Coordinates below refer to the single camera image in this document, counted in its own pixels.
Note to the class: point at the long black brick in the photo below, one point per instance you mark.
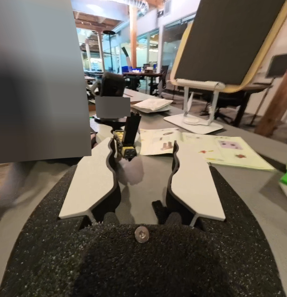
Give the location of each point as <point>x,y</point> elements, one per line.
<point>131,130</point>

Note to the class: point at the brown background table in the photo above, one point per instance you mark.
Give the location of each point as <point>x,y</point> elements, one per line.
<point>143,74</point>

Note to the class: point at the crumpled white paper bag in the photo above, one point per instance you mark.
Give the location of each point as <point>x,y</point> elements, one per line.
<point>152,104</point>

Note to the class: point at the green cardboard toy box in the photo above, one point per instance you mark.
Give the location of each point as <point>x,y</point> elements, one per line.
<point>286,179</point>

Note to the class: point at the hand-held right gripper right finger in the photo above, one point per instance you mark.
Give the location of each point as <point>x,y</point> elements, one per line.
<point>194,185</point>

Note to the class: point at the brown wooden leg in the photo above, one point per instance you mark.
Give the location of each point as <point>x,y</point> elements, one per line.
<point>275,104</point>

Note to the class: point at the dark divider panel pale edge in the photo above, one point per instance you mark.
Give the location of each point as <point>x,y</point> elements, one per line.
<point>226,41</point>

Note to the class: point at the white tablet stand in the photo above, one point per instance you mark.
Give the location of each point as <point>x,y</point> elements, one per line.
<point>199,84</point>

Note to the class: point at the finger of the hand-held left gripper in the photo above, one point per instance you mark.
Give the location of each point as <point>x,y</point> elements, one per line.
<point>104,132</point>
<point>137,145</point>

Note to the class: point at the small dark screen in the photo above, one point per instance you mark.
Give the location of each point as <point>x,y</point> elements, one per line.
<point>279,65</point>

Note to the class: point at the open instruction booklet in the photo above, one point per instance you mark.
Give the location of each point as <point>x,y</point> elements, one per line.
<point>226,150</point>

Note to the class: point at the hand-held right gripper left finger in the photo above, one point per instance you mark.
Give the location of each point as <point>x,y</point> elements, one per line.
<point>92,183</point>

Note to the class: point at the grey desk with wooden edge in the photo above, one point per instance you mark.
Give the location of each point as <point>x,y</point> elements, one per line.
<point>134,92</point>

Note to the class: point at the grey and yellow brick assembly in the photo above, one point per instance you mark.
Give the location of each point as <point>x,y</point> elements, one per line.
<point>129,152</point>

